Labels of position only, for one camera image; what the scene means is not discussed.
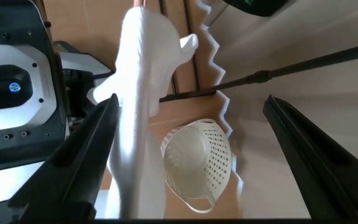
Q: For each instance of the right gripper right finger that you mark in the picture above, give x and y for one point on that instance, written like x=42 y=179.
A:
x=328 y=174

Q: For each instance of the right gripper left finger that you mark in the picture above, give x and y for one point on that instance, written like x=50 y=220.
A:
x=61 y=180

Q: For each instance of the white garment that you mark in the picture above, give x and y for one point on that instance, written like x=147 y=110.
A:
x=141 y=77

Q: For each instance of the black shorts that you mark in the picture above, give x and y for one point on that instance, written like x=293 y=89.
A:
x=259 y=7

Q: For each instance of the pink clothes hanger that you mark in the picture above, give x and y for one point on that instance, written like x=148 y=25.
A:
x=140 y=3

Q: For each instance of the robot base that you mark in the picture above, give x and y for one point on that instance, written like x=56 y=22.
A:
x=17 y=93

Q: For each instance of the black clothes rack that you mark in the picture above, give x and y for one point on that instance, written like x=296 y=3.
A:
x=291 y=68

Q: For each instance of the white laundry basket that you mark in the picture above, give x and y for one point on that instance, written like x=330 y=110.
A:
x=194 y=161

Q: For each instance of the beige curtain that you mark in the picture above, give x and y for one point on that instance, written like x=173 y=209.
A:
x=291 y=31

